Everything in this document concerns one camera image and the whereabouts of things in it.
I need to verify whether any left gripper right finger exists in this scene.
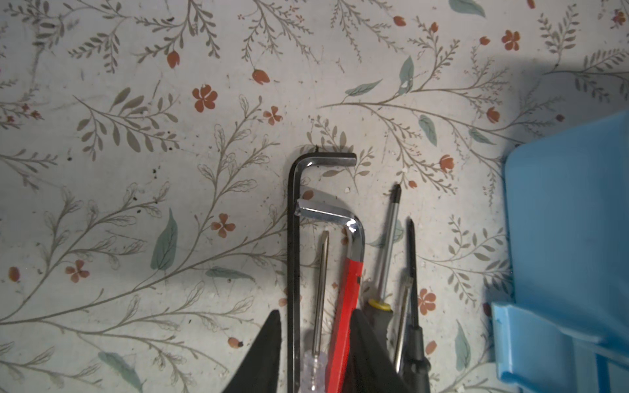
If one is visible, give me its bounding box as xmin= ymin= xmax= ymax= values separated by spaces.
xmin=342 ymin=309 xmax=410 ymax=393

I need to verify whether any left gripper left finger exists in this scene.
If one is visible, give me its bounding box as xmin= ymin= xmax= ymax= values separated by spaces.
xmin=224 ymin=309 xmax=282 ymax=393

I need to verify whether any light blue plastic tool box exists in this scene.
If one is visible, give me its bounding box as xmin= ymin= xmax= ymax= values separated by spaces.
xmin=491 ymin=111 xmax=628 ymax=392

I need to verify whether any yellow black screwdriver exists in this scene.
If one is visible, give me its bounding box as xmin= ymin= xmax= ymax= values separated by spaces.
xmin=364 ymin=184 xmax=401 ymax=350

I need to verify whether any long black hex key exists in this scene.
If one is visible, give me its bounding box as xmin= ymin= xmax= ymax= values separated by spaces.
xmin=287 ymin=152 xmax=357 ymax=393

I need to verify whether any orange handled black screwdriver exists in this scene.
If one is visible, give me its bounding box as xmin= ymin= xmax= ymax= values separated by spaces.
xmin=401 ymin=218 xmax=431 ymax=393

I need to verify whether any clear handled small screwdriver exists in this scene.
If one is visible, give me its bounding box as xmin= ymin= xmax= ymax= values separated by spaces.
xmin=301 ymin=231 xmax=329 ymax=392

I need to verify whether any red handled hex key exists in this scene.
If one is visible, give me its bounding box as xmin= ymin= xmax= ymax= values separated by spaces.
xmin=296 ymin=199 xmax=365 ymax=392

